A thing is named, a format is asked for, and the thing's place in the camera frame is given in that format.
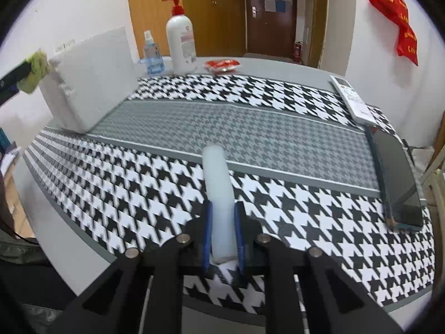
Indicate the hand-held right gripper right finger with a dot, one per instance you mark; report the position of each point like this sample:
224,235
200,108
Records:
240,233

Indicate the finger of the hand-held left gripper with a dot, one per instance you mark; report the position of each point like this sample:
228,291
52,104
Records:
7,94
17,71

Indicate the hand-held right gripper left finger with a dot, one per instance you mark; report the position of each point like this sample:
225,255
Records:
207,229

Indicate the green tissue packet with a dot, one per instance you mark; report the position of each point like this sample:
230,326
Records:
36,71

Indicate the white foam tube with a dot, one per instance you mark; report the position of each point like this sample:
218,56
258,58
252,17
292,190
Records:
219,188

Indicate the white foam box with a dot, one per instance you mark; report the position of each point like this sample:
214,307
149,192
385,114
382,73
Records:
94,80

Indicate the houndstooth table mat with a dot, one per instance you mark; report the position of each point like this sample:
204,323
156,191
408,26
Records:
278,139

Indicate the blue spray bottle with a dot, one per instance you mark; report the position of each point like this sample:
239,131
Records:
152,55

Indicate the olive green bag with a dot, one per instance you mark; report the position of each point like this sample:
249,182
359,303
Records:
19,250

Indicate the red snack packet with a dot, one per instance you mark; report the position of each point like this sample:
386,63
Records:
222,66

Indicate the black smartphone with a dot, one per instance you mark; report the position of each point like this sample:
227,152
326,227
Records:
396,181

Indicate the white lotion pump bottle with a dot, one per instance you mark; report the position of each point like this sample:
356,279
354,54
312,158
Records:
180,38

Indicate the white remote control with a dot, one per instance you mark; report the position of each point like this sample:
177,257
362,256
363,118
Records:
353,101

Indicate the red fire extinguisher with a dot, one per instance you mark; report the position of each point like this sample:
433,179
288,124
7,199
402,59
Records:
297,52

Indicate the wooden wardrobe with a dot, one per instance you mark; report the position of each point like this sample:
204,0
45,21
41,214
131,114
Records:
208,7

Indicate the dark brown door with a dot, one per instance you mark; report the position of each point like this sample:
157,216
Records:
271,31

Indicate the wooden chair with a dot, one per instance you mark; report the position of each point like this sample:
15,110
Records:
434,170

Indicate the wooden side door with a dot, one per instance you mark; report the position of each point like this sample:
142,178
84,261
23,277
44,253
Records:
318,24

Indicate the red plastic bag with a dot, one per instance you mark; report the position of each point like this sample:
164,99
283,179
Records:
408,47
387,1

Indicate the white wall outlets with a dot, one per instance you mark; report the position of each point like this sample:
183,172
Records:
64,46

